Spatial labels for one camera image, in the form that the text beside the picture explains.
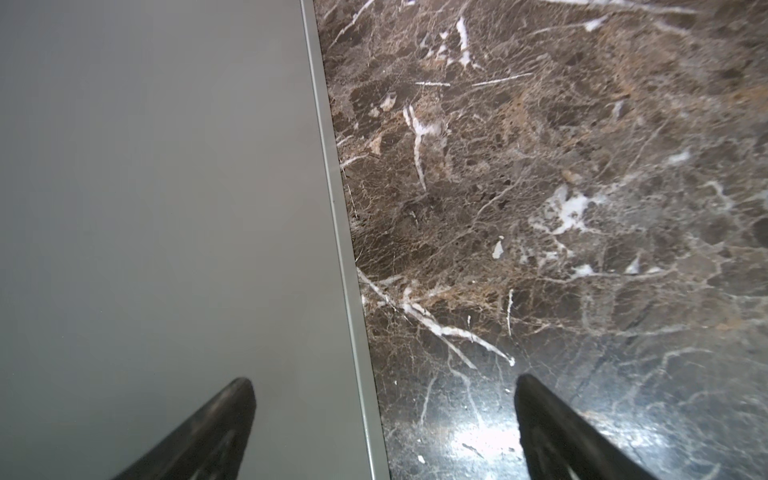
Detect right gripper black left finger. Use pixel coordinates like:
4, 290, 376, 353
117, 377, 257, 480

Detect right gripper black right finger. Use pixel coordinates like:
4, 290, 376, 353
514, 374, 653, 480

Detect grey metal cabinet box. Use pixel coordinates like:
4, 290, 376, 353
1, 1, 389, 479

